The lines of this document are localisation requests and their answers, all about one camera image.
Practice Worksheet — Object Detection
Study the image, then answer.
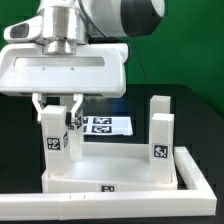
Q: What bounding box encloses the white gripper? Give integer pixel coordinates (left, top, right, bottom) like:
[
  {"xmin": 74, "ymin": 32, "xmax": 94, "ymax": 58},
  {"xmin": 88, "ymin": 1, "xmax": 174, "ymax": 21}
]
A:
[{"xmin": 0, "ymin": 43, "xmax": 129, "ymax": 126}]

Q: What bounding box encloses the white desk top tray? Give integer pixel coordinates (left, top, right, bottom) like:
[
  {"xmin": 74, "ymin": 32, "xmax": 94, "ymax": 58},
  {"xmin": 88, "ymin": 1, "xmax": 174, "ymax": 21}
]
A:
[{"xmin": 42, "ymin": 142, "xmax": 178, "ymax": 193}]

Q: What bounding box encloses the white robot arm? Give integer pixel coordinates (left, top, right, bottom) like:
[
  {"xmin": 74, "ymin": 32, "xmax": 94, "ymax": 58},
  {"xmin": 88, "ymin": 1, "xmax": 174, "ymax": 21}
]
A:
[{"xmin": 0, "ymin": 0, "xmax": 165, "ymax": 123}]

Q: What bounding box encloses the fiducial marker sheet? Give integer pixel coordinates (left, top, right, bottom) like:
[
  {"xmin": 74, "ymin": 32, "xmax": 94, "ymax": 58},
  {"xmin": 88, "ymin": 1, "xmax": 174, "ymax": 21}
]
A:
[{"xmin": 83, "ymin": 116, "xmax": 133, "ymax": 136}]

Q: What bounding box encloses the white L-shaped corner guide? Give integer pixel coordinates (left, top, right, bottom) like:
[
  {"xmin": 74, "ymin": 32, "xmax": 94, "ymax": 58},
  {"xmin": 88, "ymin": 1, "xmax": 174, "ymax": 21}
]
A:
[{"xmin": 0, "ymin": 147, "xmax": 217, "ymax": 221}]

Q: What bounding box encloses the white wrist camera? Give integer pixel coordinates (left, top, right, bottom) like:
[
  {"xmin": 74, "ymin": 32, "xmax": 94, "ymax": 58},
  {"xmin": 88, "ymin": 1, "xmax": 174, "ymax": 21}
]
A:
[{"xmin": 4, "ymin": 16, "xmax": 43, "ymax": 43}]

